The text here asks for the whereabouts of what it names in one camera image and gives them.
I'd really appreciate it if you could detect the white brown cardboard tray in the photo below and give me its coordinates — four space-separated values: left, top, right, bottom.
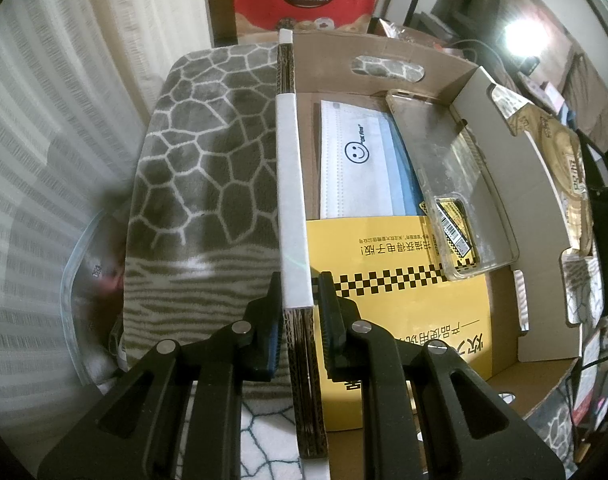
274 28 593 480

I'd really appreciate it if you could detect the large gold snack bag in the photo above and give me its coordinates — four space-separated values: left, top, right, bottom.
504 102 598 256

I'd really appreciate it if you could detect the red gift bag brown base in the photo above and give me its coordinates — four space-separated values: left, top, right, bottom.
231 0 385 44

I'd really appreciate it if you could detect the yellow booklet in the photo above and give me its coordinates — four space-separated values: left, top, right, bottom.
305 214 494 432

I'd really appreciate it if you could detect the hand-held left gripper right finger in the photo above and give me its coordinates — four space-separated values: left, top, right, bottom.
317 270 568 480

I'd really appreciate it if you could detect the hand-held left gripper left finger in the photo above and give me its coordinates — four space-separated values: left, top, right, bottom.
38 272 285 480

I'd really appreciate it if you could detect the white curtain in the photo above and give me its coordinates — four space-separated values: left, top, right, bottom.
0 0 215 427

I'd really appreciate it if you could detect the pink box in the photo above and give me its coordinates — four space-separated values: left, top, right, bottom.
531 79 566 112

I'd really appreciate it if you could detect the clear phone case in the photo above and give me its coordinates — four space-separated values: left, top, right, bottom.
386 88 521 282

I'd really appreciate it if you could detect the clear plastic bag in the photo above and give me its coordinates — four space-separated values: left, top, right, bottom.
60 209 130 387

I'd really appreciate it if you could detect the portable lamp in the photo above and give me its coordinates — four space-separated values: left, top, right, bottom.
501 14 556 67

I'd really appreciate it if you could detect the blue white face mask pack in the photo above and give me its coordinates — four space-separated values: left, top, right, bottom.
319 99 427 220

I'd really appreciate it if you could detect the grey white patterned blanket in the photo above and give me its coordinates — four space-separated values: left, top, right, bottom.
118 44 601 480

